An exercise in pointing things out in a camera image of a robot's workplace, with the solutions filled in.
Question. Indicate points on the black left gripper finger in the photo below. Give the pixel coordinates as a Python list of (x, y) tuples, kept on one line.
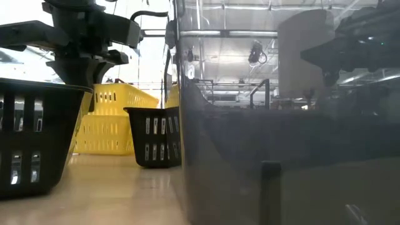
[(81, 73)]

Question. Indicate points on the small black hanging camera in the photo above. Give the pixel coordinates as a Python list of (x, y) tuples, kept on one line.
[(190, 55)]

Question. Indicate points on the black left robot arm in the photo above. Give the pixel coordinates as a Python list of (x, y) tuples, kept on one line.
[(28, 34)]

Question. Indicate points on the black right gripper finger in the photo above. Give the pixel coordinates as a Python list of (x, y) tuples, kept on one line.
[(318, 54)]

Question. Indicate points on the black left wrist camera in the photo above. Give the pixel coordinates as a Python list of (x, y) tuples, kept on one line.
[(122, 31)]

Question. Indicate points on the black slotted plastic basket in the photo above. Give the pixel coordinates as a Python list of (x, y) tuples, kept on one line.
[(59, 134), (136, 134)]

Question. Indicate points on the translucent grey plastic basket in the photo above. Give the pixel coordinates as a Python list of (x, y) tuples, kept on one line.
[(281, 172)]

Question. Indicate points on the yellow slotted plastic basket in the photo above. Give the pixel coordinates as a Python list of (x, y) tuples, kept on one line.
[(140, 97)]

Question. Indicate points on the yellow sponge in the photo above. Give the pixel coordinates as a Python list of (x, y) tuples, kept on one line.
[(93, 118)]

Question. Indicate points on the overhead light bar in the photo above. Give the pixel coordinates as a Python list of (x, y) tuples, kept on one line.
[(206, 32)]

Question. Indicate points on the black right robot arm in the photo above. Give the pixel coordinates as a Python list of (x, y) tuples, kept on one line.
[(381, 53)]

